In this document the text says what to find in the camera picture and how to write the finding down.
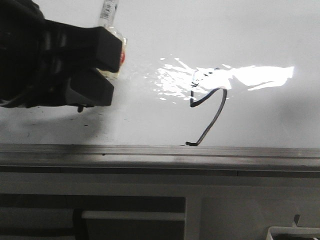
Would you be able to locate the white marker tray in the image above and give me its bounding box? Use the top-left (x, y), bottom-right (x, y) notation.
top-left (265, 214), bottom-right (320, 240)

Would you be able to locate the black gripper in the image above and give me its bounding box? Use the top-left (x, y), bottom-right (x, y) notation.
top-left (0, 0), bottom-right (122, 108)

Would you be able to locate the white taped whiteboard marker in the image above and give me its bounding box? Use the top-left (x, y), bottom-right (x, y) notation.
top-left (97, 0), bottom-right (127, 81)

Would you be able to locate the white whiteboard with metal frame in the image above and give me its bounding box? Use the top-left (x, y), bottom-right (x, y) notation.
top-left (0, 0), bottom-right (320, 172)

